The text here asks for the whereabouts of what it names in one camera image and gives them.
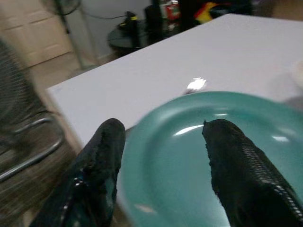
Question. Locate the red labelled bottle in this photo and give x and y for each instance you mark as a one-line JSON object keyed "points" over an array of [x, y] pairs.
{"points": [[171, 10]]}

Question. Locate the tall black cylinder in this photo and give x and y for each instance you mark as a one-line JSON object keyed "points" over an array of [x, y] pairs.
{"points": [[154, 23]]}

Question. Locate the white panel door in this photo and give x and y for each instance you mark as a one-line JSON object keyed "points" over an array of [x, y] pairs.
{"points": [[35, 30]]}

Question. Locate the black mesh office chair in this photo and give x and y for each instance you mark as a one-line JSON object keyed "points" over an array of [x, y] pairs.
{"points": [[16, 113]]}

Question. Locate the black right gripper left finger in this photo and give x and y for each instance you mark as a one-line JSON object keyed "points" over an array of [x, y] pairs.
{"points": [[99, 165]]}

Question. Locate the round black side table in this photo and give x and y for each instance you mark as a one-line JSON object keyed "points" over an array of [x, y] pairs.
{"points": [[129, 39]]}

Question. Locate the black standing fan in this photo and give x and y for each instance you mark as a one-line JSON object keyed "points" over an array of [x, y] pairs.
{"points": [[65, 14]]}

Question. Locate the black and yellow power tool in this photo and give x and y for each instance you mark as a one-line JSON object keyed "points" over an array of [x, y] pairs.
{"points": [[129, 21]]}

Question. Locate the red yellow black bag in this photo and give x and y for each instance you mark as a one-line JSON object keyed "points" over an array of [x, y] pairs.
{"points": [[208, 10]]}

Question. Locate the silver metal spoon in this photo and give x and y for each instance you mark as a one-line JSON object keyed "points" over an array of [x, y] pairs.
{"points": [[195, 84]]}

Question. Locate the teal ceramic plate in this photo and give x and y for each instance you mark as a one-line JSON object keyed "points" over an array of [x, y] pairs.
{"points": [[170, 153]]}

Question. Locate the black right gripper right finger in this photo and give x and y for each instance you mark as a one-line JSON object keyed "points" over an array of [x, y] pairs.
{"points": [[243, 170]]}

